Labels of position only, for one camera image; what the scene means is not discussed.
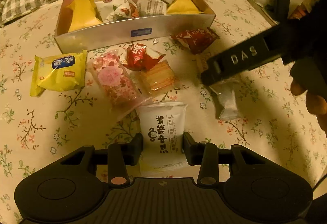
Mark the white monkey logo packet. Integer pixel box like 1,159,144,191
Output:
136,101,187,176

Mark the pink floral snack packet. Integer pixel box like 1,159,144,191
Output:
86,49,150,121

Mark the silver foil snack packet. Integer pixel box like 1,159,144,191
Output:
209,78,242,121

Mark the clear wafer biscuit packet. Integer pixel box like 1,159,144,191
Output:
139,60,178,96

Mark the red white candy packet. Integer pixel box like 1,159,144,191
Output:
122,43,165,71

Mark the yellow snack packet blue label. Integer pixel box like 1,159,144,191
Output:
30,50,87,97

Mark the dark red snack packet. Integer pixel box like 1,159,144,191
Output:
171,28,220,54

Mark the dark yellow pastry packet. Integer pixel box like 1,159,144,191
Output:
68,0,103,32

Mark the white nut snack packet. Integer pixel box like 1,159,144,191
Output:
95,0,139,23

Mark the person right hand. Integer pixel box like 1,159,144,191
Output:
290,79,327,135

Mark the floral tablecloth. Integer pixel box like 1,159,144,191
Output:
1,2,326,223

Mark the pink silver cardboard box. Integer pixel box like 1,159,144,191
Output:
55,0,216,53

